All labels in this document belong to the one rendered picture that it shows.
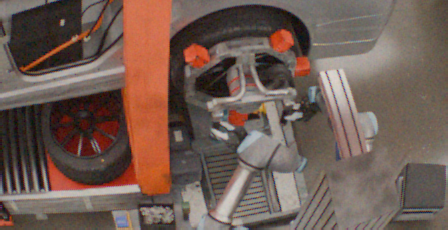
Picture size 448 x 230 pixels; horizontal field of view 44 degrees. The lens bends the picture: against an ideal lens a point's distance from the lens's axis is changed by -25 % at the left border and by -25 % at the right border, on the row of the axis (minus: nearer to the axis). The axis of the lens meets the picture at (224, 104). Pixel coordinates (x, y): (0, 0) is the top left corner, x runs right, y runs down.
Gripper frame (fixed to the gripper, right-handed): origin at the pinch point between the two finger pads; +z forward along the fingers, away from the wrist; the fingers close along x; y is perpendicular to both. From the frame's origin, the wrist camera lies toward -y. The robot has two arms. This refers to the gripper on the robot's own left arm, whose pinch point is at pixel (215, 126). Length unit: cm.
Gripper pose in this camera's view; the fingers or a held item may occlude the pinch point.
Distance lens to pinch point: 343.3
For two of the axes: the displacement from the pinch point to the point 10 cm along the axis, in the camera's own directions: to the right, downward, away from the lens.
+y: -0.3, 4.5, 8.9
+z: -8.6, -4.7, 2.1
